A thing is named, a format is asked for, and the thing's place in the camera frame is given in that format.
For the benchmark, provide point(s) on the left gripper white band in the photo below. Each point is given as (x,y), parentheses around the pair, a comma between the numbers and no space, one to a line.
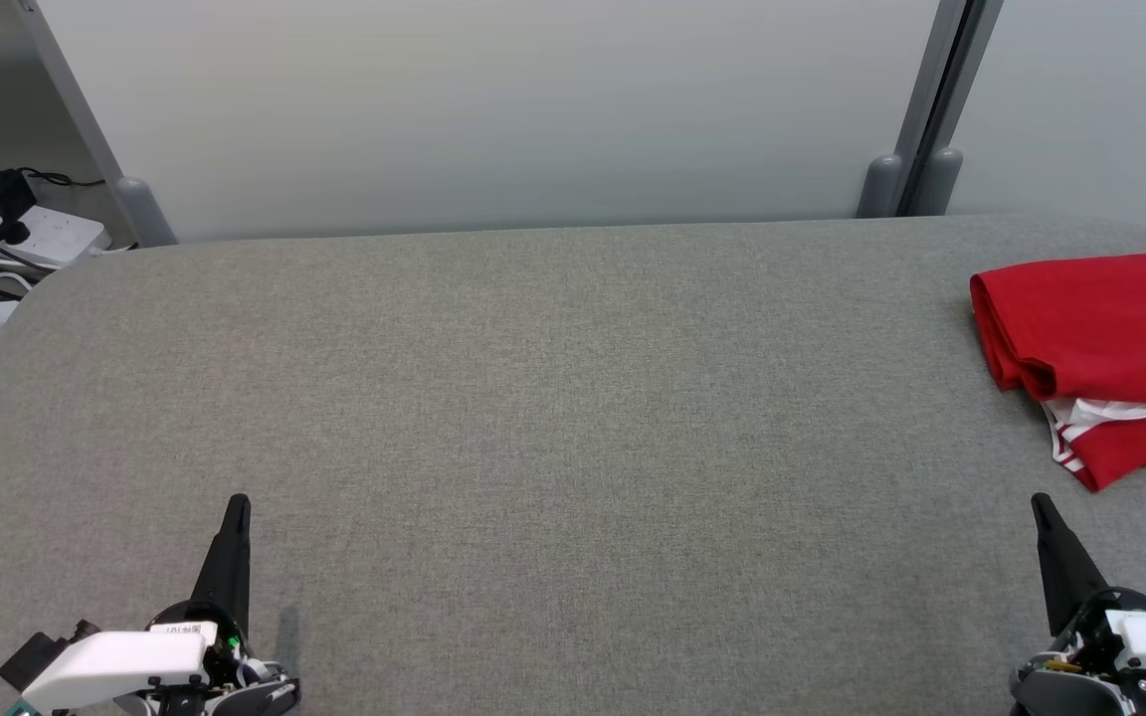
(125,661)

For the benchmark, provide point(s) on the grey double partition post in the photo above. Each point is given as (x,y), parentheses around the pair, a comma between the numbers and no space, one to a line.
(911,179)

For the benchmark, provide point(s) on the black plug adapter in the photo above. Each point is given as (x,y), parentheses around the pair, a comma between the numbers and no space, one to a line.
(8,194)

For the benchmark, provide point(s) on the white power strip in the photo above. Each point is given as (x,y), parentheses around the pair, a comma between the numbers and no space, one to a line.
(61,234)

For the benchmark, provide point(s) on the red jersey white sleeves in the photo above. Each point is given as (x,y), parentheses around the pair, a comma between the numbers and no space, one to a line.
(1100,318)

